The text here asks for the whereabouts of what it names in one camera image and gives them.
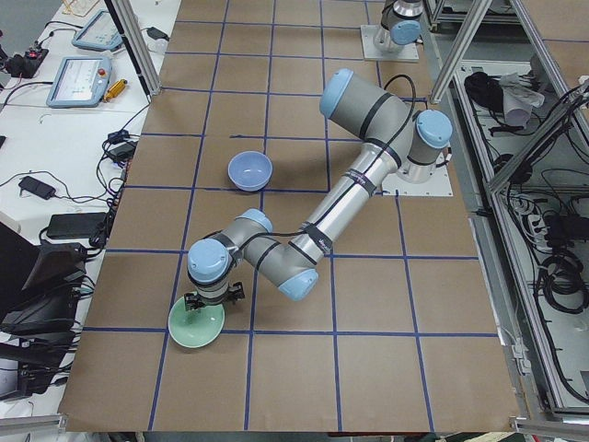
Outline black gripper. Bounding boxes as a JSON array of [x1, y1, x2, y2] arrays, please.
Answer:
[[183, 282, 245, 311]]

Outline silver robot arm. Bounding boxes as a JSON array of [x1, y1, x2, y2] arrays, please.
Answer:
[[183, 68, 453, 310], [373, 0, 424, 52]]

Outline blue bowl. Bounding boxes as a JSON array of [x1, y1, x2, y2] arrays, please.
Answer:
[[227, 151, 273, 192]]

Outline black flat power brick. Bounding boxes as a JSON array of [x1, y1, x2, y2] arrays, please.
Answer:
[[46, 212, 107, 239]]

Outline brown paper table cover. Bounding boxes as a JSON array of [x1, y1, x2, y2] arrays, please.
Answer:
[[60, 1, 520, 432]]

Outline black power adapter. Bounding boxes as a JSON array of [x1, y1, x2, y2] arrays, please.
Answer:
[[18, 176, 56, 200]]

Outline yellow cylindrical tool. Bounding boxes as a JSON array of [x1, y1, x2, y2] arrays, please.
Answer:
[[103, 78, 128, 102]]

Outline near blue teach pendant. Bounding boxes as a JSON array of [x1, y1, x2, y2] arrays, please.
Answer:
[[46, 56, 112, 109]]

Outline blue teach pendant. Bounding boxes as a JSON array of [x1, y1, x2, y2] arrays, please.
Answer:
[[72, 9, 122, 52], [46, 56, 112, 109]]

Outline far blue teach pendant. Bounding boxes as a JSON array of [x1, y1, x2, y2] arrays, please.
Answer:
[[72, 9, 122, 52]]

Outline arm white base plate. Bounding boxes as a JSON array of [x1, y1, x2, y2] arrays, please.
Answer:
[[381, 162, 453, 197], [360, 25, 419, 63]]

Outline aluminium frame post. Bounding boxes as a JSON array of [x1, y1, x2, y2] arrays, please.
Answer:
[[104, 0, 161, 97]]

